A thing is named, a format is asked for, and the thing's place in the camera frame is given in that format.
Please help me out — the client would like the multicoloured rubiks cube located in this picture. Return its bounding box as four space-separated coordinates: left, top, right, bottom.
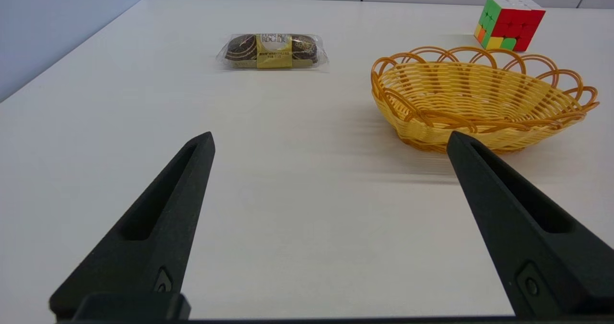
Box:
473 0 546 52

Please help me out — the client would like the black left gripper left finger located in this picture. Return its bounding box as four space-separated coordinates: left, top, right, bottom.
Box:
49 132 216 322

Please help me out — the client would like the yellow woven basket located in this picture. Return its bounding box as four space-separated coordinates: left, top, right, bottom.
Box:
370 46 600 155

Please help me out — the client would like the clear-wrapped chocolate pack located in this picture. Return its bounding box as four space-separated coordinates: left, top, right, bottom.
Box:
216 33 330 71

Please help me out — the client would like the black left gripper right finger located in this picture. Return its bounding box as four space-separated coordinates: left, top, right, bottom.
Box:
447 131 614 320

